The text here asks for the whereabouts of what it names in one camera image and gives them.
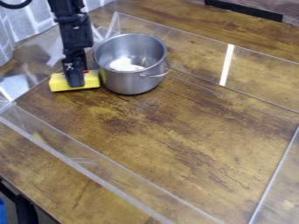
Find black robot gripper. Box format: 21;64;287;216
49;0;94;88

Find yellow butter block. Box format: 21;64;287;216
50;70;101;92

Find silver metal pot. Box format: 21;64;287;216
94;33;171;95

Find white object inside pot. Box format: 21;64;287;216
109;57;145;72

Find white patterned curtain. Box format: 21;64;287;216
0;0;115;67

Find blue object under table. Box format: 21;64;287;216
0;198;7;224

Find black cable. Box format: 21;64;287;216
0;0;34;10

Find clear acrylic tray wall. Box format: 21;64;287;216
0;13;299;224

